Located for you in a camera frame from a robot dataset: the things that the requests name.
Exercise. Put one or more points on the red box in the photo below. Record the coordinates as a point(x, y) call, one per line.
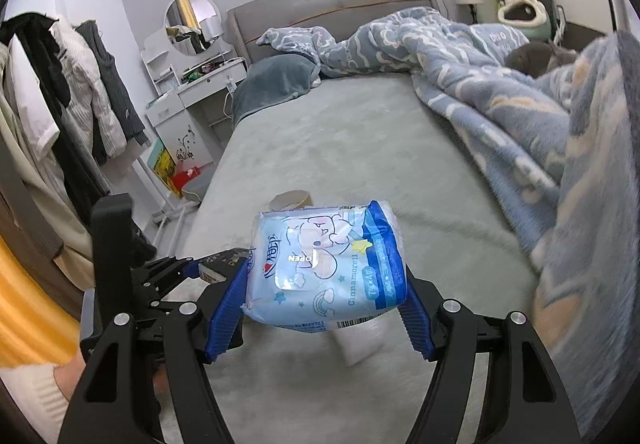
point(186, 176)

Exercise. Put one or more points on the blue-grey pillow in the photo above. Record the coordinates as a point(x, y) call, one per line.
point(272, 84)

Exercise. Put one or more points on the beige coat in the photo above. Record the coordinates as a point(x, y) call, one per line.
point(40, 204)

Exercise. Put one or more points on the brown tape roll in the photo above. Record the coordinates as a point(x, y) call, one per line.
point(292, 198)

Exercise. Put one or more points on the round wall mirror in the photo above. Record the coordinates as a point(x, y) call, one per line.
point(187, 19)

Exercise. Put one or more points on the black fuzzy garment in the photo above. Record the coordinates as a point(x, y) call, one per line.
point(40, 59)

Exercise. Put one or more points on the dark grey knit sweater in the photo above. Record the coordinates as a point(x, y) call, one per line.
point(117, 89)

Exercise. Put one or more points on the black and white packet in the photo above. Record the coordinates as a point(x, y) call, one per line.
point(220, 266)

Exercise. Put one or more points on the large white tissue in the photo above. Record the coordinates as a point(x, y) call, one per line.
point(357, 348)

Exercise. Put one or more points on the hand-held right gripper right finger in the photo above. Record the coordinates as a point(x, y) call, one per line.
point(417, 324)

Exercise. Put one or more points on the person's left forearm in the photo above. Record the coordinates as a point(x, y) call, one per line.
point(40, 399)

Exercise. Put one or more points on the grey cat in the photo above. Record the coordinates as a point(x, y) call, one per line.
point(530, 59)

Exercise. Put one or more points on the white shirt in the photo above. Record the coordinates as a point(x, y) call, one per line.
point(35, 114)

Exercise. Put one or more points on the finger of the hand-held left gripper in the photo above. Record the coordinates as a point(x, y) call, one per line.
point(170, 270)
point(165, 301)

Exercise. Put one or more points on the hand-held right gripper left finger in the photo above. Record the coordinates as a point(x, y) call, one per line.
point(227, 314)

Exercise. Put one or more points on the white vanity desk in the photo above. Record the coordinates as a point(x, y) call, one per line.
point(195, 104)

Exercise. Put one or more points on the grey bed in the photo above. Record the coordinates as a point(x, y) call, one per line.
point(350, 154)

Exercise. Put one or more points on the white clothes rack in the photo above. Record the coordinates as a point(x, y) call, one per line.
point(170, 219)

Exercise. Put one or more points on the blue wet wipes pack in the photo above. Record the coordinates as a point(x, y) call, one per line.
point(325, 264)

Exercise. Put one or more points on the cream and green cat bed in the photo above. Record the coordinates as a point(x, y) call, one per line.
point(525, 14)

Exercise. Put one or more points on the blue patterned fleece blanket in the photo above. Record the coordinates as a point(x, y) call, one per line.
point(500, 124)

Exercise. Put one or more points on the grey cushioned stool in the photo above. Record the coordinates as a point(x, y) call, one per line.
point(200, 184)

